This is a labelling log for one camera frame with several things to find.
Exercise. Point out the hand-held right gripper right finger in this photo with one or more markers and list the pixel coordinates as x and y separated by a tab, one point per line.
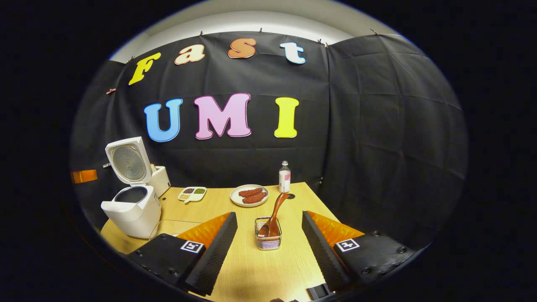
321	256

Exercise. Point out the brown wooden spoon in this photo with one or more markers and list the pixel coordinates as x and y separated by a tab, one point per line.
275	214

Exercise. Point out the white rice cooker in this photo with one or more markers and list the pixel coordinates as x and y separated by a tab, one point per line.
134	214

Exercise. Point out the white round plate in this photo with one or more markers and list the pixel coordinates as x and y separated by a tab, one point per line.
235	198

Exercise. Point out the clear bottle with pink label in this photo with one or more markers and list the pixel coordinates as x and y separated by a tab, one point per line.
285	178

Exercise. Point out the white toaster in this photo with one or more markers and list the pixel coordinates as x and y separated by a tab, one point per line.
161	182

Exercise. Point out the clear plastic rice container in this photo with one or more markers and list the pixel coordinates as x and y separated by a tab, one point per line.
176	226

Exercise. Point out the red sausage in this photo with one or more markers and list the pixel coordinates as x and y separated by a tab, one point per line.
250	192
254	199

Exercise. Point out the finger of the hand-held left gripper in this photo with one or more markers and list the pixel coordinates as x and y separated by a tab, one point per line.
84	176

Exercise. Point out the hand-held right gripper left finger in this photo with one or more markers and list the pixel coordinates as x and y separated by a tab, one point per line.
218	251

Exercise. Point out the white divided grain dish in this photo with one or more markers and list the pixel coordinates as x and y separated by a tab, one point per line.
192	194

